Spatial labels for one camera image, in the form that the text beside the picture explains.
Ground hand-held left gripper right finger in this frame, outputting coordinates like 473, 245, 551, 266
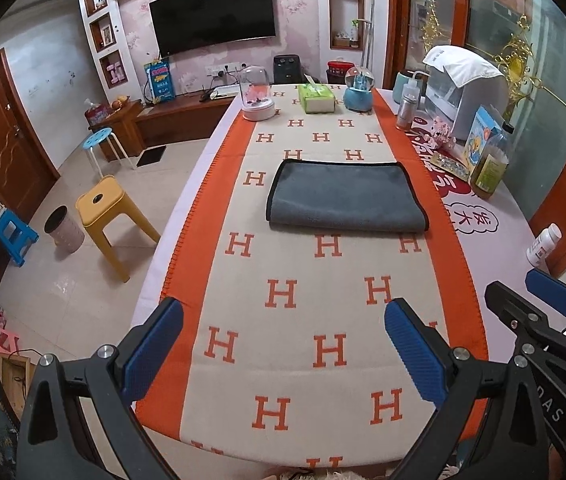
384, 297, 552, 480

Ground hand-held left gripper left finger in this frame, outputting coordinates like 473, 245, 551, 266
15, 297, 186, 480

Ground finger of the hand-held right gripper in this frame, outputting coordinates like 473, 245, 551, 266
525, 268, 566, 318
484, 281, 566, 358

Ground grey towel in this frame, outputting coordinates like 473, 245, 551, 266
265, 158, 430, 234

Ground white pill bottle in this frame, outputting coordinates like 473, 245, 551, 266
526, 223, 562, 267

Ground white printed tablecloth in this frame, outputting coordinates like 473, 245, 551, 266
130, 87, 558, 480

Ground orange beige printed blanket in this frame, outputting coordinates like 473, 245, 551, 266
133, 83, 490, 480

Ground clear oil bottle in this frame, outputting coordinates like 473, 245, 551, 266
469, 122, 515, 200

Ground wooden crate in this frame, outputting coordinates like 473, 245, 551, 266
0, 351, 40, 413

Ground pink waste bin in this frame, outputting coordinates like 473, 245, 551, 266
44, 205, 86, 255

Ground yellow plastic stool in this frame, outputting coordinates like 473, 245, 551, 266
75, 175, 162, 284

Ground pink plastic stool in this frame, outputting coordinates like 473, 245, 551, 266
0, 326, 22, 362

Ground silver blister pack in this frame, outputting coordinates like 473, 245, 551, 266
434, 154, 470, 179

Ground blue yellow carton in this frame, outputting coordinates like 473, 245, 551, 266
464, 105, 504, 182

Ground blue step stool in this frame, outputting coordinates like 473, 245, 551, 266
0, 208, 40, 267

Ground pink small toy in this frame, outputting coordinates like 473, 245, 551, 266
429, 117, 454, 150

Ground black floor mat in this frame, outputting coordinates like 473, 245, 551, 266
136, 144, 168, 169

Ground white countertop appliance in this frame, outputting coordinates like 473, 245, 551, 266
422, 45, 508, 142

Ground blue round stool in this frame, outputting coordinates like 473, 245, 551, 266
82, 127, 137, 181

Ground gold door ornament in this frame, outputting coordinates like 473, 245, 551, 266
492, 14, 536, 107
419, 1, 452, 57

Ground white squeeze bottle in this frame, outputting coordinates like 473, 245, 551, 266
403, 72, 432, 111

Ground wooden television cabinet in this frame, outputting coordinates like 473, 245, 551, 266
97, 92, 238, 162

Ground teal kettle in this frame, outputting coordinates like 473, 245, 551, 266
393, 70, 416, 104

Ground blue snow globe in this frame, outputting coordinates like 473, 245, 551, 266
343, 65, 376, 112

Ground blue printed bag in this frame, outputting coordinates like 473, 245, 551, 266
143, 58, 177, 106

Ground green tissue box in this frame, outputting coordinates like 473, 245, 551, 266
297, 82, 338, 115

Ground glass dome on white base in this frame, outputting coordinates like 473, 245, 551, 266
239, 65, 278, 122

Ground red lidded pot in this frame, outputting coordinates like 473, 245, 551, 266
326, 60, 357, 86

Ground black air fryer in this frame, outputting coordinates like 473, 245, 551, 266
272, 53, 304, 86

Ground white niche shelf unit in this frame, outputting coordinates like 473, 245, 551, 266
75, 0, 134, 107

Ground white wall socket strip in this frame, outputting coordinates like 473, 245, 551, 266
205, 62, 242, 79

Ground white mop handle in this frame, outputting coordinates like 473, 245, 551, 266
359, 0, 377, 69

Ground wooden framed wall niche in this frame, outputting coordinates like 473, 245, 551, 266
327, 0, 366, 52

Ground black wall television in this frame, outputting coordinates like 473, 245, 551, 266
149, 0, 278, 57

